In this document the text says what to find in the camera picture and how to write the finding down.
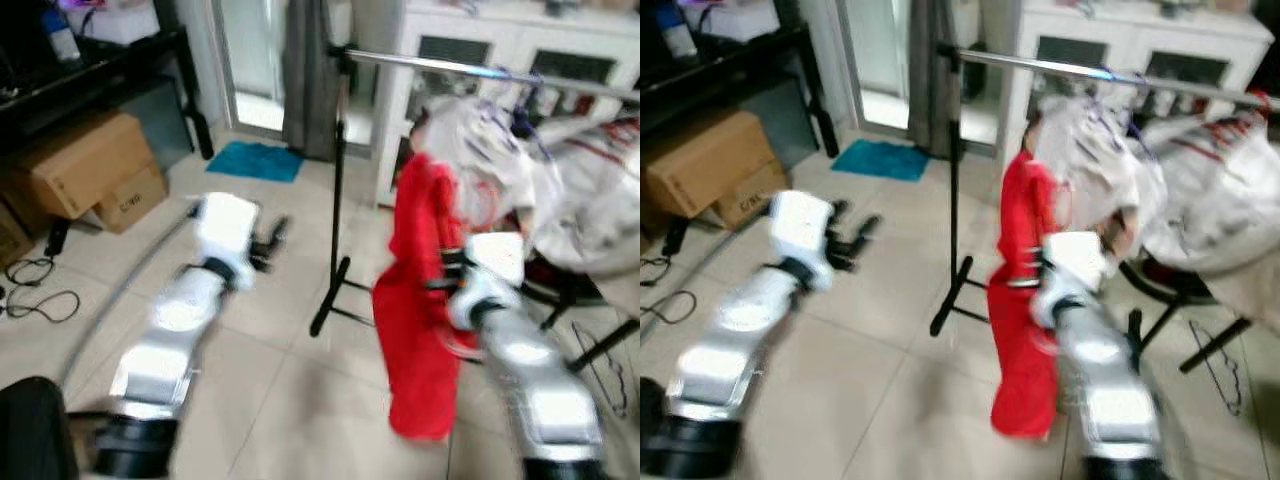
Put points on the red garment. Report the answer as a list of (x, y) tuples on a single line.
[(420, 350), (1020, 360)]

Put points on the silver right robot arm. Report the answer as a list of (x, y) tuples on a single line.
[(1110, 370), (530, 360)]

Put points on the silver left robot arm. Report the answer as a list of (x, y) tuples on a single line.
[(180, 310), (745, 315)]

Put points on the teal floor mat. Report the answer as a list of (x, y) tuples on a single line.
[(255, 162), (880, 160)]

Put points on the small printed cardboard box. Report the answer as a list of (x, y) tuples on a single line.
[(755, 200), (135, 200)]

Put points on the grey board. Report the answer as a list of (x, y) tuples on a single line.
[(785, 122), (155, 125)]

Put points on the large cardboard box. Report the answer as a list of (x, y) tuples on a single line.
[(85, 160), (705, 160)]

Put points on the grey curtain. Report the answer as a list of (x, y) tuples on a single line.
[(310, 80), (930, 80)]

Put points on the white glass door cabinet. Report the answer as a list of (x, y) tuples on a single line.
[(1010, 110), (395, 130)]

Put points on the white red-striped bagged garment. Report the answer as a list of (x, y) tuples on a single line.
[(1215, 190), (595, 200)]

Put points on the black power adapter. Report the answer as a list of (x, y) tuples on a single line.
[(676, 237), (57, 237)]

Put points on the black side table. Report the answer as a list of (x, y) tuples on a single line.
[(100, 75), (730, 70)]

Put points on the black chrome clothes rack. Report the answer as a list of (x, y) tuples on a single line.
[(1040, 66), (420, 64)]

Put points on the white appliance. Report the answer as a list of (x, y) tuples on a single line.
[(740, 20), (120, 22)]

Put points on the blue white container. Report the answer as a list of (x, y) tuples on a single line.
[(60, 35), (682, 32)]

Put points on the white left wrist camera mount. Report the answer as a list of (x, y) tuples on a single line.
[(225, 225), (800, 225)]

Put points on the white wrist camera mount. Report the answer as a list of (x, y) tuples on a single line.
[(495, 260), (1075, 260), (800, 225), (225, 225)]

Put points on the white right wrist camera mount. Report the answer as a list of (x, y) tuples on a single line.
[(1075, 260), (495, 260)]

